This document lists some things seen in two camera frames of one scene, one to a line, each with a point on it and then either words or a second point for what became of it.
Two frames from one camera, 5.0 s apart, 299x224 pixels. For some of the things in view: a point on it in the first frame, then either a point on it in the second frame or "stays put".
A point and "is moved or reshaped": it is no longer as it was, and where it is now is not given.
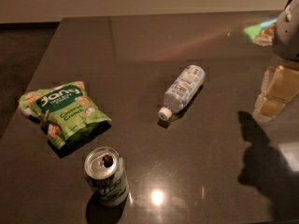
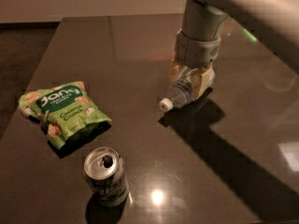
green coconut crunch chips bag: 66,114 stays put
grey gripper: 288,36 to 195,51
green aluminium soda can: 106,173 stays put
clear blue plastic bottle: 181,91 is moved or reshaped
